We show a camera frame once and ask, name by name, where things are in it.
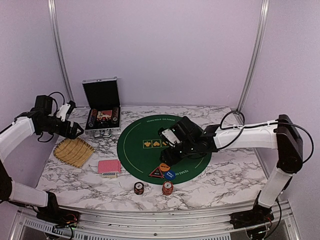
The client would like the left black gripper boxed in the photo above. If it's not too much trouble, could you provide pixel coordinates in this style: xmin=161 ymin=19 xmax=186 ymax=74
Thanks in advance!
xmin=39 ymin=117 xmax=84 ymax=140

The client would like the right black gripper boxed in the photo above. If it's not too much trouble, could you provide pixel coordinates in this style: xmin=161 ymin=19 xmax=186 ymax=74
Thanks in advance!
xmin=159 ymin=139 xmax=197 ymax=167

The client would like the orange big blind button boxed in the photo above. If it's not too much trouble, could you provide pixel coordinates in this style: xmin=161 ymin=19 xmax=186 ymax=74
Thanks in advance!
xmin=159 ymin=163 xmax=171 ymax=172

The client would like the blue small blind button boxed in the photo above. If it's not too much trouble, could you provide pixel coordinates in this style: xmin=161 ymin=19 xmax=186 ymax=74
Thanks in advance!
xmin=164 ymin=170 xmax=176 ymax=181

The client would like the triangular all-in button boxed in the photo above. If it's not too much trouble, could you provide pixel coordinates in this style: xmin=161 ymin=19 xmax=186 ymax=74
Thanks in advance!
xmin=148 ymin=166 xmax=164 ymax=179

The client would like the red poker chip stack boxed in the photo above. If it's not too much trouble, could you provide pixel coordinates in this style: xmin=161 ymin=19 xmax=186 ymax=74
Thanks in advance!
xmin=162 ymin=181 xmax=174 ymax=196

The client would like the black poker chip stack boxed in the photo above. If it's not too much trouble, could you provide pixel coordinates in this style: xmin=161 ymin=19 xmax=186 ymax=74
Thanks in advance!
xmin=133 ymin=182 xmax=144 ymax=195

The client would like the red-backed card deck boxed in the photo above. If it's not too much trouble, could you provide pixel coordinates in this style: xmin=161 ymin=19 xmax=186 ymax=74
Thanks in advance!
xmin=97 ymin=159 xmax=121 ymax=174

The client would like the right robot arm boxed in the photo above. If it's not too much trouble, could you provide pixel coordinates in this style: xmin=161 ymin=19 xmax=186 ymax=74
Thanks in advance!
xmin=158 ymin=114 xmax=303 ymax=224

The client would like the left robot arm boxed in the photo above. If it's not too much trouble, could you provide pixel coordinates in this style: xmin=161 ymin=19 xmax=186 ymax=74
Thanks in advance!
xmin=0 ymin=95 xmax=84 ymax=223

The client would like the woven bamboo tray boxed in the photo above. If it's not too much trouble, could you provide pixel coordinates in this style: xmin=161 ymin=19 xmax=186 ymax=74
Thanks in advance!
xmin=53 ymin=137 xmax=95 ymax=168

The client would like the left chip row in case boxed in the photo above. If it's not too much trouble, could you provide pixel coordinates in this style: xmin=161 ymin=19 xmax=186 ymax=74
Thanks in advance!
xmin=87 ymin=109 xmax=98 ymax=128

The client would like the chip row in case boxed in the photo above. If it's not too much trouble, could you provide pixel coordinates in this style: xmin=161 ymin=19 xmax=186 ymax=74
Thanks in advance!
xmin=111 ymin=107 xmax=119 ymax=124
xmin=87 ymin=109 xmax=98 ymax=128

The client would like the round green poker mat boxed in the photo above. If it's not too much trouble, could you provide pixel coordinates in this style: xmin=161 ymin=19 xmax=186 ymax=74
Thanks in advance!
xmin=117 ymin=114 xmax=212 ymax=185

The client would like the card deck in case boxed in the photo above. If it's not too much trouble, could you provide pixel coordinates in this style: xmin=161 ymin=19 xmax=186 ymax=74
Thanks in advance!
xmin=96 ymin=110 xmax=113 ymax=121

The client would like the aluminium poker case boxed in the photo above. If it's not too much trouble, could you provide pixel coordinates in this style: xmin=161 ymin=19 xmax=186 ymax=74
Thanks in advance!
xmin=82 ymin=76 xmax=121 ymax=138

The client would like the right chip row in case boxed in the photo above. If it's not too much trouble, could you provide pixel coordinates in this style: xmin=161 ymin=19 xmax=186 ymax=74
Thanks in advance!
xmin=111 ymin=107 xmax=119 ymax=124

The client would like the playing card box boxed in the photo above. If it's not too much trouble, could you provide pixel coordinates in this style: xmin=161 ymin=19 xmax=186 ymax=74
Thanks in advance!
xmin=101 ymin=172 xmax=117 ymax=179

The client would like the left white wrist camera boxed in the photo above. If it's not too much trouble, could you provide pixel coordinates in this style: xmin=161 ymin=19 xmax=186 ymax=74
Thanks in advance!
xmin=55 ymin=100 xmax=76 ymax=122

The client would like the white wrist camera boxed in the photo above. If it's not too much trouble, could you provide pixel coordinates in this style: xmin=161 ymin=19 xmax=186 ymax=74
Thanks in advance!
xmin=55 ymin=100 xmax=76 ymax=122
xmin=158 ymin=128 xmax=181 ymax=147

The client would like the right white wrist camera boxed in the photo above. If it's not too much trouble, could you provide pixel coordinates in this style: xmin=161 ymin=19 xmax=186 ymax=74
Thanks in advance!
xmin=158 ymin=128 xmax=181 ymax=147

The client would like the left aluminium frame post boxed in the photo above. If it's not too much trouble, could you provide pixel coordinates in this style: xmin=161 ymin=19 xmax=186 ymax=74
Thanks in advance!
xmin=47 ymin=0 xmax=75 ymax=101

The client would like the aluminium frame post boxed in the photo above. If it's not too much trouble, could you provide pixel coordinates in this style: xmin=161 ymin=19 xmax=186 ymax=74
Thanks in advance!
xmin=47 ymin=0 xmax=75 ymax=101
xmin=236 ymin=0 xmax=270 ymax=111

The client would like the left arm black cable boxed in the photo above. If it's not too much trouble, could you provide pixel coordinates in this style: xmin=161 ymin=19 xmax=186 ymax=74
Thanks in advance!
xmin=37 ymin=91 xmax=66 ymax=143

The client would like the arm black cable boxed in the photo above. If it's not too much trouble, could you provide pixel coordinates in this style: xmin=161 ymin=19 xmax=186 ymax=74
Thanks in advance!
xmin=217 ymin=109 xmax=315 ymax=163
xmin=37 ymin=91 xmax=66 ymax=143

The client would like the front aluminium rail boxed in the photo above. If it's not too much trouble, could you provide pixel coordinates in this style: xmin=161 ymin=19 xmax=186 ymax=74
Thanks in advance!
xmin=9 ymin=199 xmax=301 ymax=240

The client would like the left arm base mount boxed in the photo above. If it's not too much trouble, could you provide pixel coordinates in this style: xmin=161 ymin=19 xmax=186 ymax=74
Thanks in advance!
xmin=36 ymin=207 xmax=80 ymax=228

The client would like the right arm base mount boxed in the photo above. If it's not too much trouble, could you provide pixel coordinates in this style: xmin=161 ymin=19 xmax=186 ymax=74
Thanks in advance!
xmin=229 ymin=208 xmax=275 ymax=229

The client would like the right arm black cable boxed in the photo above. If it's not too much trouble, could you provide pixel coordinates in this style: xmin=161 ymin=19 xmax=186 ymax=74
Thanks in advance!
xmin=217 ymin=109 xmax=315 ymax=163

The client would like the right aluminium frame post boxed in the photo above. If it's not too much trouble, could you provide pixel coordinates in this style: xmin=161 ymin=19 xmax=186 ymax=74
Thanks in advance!
xmin=236 ymin=0 xmax=270 ymax=111

